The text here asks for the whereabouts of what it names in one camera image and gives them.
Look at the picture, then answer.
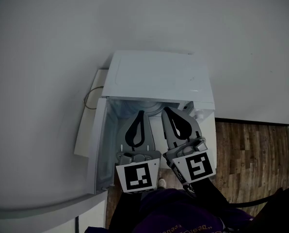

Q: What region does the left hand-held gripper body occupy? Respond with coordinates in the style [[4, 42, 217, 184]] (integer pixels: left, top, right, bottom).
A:
[[114, 150, 162, 194]]

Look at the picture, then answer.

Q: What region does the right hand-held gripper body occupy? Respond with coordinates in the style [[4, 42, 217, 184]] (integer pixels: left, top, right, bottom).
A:
[[162, 136, 217, 194]]

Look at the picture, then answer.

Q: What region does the white microwave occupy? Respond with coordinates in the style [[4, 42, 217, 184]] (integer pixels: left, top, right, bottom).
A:
[[86, 50, 216, 195]]

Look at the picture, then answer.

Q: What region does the person's left forearm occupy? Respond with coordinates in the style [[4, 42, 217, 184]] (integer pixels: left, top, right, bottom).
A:
[[110, 190, 145, 230]]

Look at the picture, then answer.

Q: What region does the black strap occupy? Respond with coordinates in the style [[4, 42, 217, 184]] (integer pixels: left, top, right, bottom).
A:
[[228, 187, 284, 210]]

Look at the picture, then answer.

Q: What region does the person's right forearm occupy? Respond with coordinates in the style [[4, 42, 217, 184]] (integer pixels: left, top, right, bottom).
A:
[[191, 177, 234, 217]]

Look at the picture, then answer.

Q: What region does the person's purple clothed body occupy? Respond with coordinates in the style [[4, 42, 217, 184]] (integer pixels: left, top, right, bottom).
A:
[[85, 187, 256, 233]]

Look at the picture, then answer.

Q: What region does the glass turntable plate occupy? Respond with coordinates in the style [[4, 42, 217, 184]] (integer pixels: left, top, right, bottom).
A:
[[122, 100, 182, 118]]

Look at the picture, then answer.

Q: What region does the white cabinet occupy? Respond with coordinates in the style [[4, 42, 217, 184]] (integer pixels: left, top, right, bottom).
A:
[[0, 191, 109, 233]]

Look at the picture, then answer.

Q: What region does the thin grey power cable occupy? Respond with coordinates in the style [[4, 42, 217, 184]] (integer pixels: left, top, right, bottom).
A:
[[83, 87, 104, 110]]

